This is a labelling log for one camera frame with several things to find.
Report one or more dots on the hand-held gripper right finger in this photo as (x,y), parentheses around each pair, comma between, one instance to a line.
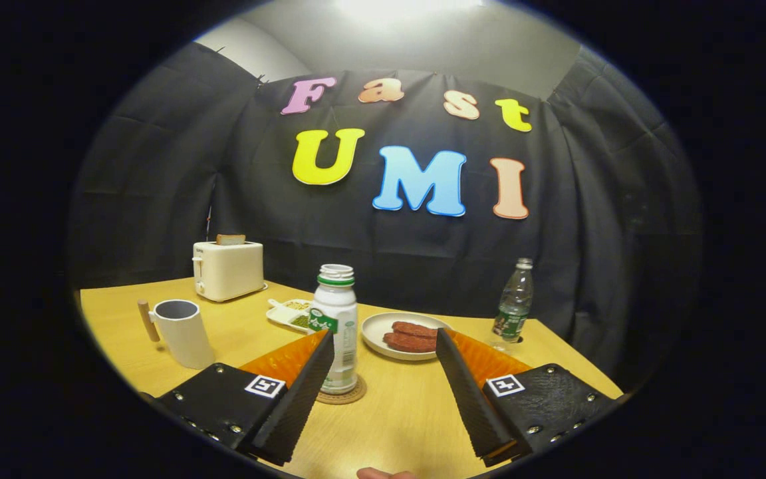
(469,399)

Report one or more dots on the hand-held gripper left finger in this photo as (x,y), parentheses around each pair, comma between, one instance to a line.
(296,399)

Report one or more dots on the round cork coaster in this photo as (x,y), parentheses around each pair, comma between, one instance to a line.
(358,395)

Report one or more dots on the white juice bottle green label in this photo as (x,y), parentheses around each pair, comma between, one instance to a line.
(335,306)

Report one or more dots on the clear plastic water bottle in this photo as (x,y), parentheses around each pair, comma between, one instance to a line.
(514,299)

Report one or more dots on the wooden table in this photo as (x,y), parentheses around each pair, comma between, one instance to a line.
(396,419)

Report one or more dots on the red meat patty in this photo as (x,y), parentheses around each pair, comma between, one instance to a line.
(409,343)
(416,328)

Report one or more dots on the small white divided dish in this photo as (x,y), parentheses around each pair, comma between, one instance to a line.
(286,314)

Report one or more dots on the white oval plate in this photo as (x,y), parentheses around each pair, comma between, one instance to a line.
(375,332)

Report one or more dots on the cream toaster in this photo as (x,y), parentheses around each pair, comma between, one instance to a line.
(230,269)

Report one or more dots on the bread slice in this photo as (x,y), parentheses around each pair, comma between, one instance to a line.
(230,239)

